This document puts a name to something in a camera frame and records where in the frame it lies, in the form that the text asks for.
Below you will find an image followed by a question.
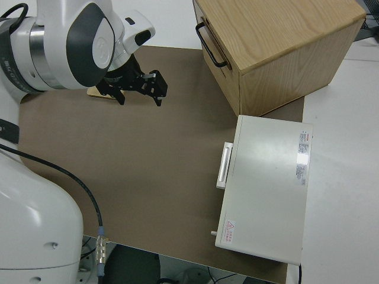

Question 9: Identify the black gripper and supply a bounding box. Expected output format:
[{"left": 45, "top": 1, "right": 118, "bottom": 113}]
[{"left": 97, "top": 57, "right": 168, "bottom": 108}]

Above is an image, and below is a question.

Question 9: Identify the wooden mug tree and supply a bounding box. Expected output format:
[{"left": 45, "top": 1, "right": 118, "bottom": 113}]
[{"left": 86, "top": 85, "right": 117, "bottom": 103}]

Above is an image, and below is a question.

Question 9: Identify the brown table mat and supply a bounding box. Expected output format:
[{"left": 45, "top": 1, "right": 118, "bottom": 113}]
[{"left": 17, "top": 46, "right": 306, "bottom": 284}]

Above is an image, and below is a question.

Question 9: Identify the wooden box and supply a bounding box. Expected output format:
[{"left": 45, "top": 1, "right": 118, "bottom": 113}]
[{"left": 192, "top": 0, "right": 367, "bottom": 118}]

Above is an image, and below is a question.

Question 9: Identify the white toaster oven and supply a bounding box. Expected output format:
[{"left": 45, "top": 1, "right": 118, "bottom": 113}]
[{"left": 210, "top": 114, "right": 314, "bottom": 266}]

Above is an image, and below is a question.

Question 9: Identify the black box handle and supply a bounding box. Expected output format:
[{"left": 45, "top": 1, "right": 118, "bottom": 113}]
[{"left": 195, "top": 22, "right": 229, "bottom": 69}]

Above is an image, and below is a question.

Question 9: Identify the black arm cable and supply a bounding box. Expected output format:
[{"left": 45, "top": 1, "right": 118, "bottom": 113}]
[{"left": 0, "top": 143, "right": 108, "bottom": 277}]

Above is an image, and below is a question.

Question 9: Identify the white toaster door handle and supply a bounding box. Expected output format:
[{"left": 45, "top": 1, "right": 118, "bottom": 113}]
[{"left": 216, "top": 142, "right": 234, "bottom": 189}]

